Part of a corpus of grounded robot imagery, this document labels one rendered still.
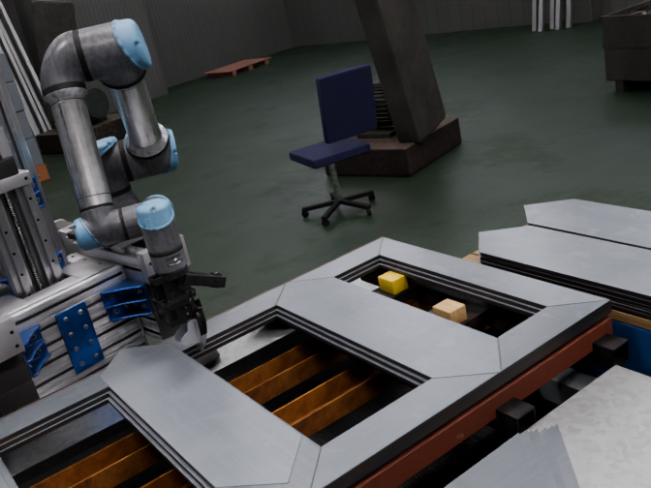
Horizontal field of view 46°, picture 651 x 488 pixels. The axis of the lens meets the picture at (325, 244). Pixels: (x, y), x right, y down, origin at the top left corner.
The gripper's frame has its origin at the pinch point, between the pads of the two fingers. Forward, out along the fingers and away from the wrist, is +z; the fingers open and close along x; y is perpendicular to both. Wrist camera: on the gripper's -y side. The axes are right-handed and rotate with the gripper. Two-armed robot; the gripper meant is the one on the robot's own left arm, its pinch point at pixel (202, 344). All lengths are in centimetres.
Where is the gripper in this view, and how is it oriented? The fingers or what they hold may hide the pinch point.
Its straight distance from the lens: 179.1
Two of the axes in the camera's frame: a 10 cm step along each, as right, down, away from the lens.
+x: 5.8, 1.8, -8.0
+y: -7.9, 3.6, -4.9
